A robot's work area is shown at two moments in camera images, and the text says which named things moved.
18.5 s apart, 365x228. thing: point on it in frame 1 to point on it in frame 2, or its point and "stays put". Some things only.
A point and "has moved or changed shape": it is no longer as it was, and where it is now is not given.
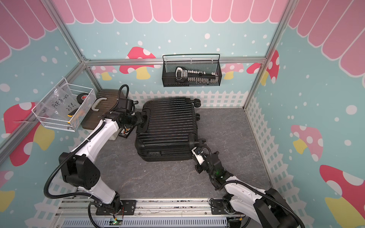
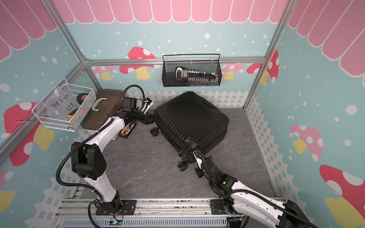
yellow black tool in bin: x=71 y=114 stays put
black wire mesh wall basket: x=191 y=70 stays put
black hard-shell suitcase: x=168 y=131 has moved or changed shape
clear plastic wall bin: x=65 y=106 stays put
